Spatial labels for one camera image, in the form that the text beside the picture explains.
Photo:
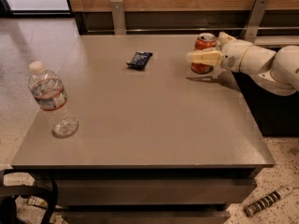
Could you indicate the metal bracket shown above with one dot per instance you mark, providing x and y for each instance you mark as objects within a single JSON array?
[
  {"x": 118, "y": 17},
  {"x": 255, "y": 17}
]

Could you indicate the wooden counter panel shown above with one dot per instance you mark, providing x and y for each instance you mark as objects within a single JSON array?
[{"x": 185, "y": 16}]

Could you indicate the clear plastic water bottle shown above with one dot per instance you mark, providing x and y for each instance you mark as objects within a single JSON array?
[{"x": 48, "y": 90}]

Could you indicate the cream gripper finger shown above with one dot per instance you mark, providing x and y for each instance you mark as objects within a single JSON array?
[
  {"x": 225, "y": 38},
  {"x": 210, "y": 57}
]

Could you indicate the red coke can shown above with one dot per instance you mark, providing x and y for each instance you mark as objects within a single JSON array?
[{"x": 204, "y": 47}]

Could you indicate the left metal bracket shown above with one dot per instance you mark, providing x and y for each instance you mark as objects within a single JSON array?
[{"x": 118, "y": 17}]

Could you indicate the blue snack packet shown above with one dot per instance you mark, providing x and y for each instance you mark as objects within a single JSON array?
[{"x": 140, "y": 60}]

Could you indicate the grey drawer cabinet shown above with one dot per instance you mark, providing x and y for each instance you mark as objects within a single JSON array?
[{"x": 158, "y": 145}]

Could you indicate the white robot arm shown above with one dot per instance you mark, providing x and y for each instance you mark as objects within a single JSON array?
[{"x": 274, "y": 71}]

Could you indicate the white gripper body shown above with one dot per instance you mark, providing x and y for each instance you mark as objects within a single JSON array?
[{"x": 234, "y": 55}]

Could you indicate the right metal bracket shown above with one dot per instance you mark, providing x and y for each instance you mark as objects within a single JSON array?
[{"x": 255, "y": 17}]

